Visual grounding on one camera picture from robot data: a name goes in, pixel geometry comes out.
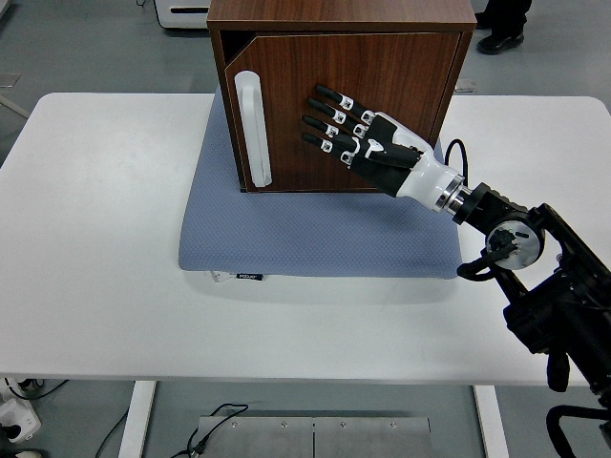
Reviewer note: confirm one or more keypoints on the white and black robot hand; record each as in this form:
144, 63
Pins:
386, 152

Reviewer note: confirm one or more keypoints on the brown wooden cabinet door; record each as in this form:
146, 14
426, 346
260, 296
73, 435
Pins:
382, 67

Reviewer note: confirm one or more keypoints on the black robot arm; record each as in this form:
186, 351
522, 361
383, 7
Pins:
563, 310

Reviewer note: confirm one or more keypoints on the brown wooden cabinet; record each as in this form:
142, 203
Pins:
343, 12

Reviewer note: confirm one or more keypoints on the grey floor socket plate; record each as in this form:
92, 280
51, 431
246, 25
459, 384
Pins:
466, 86
8, 80

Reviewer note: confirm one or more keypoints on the blue-grey textured mat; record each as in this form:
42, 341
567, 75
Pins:
310, 238

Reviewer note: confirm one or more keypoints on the person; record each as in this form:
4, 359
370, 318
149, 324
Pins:
506, 28

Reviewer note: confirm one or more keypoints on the black mat label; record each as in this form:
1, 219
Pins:
250, 276

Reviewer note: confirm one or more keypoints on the white mat tag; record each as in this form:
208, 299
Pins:
219, 276

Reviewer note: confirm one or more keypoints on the white appliance with dark slot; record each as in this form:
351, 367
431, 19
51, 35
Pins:
183, 14

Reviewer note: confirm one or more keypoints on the grey metal plate with screws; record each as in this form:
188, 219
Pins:
258, 439
372, 439

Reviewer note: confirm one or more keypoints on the white table leg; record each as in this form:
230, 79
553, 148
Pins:
137, 420
491, 420

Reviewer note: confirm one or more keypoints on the light wooden beam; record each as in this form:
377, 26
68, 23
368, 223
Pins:
13, 106

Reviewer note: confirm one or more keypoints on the white power strip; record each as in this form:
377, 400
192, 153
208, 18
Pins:
19, 422

